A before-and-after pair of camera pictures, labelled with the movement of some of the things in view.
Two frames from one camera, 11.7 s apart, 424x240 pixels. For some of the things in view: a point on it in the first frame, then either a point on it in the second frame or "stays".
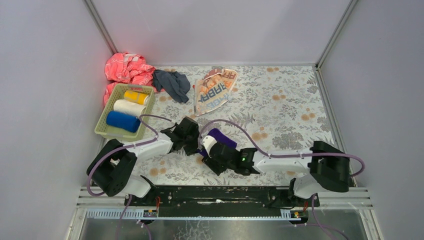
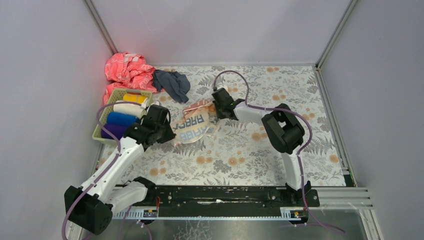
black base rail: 220,201 stays
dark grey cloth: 177,84 stays
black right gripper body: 212,162 → 218,108
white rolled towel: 128,108 stays
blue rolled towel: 126,122 stays
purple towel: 219,138 → 118,130
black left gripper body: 191,141 → 166,129
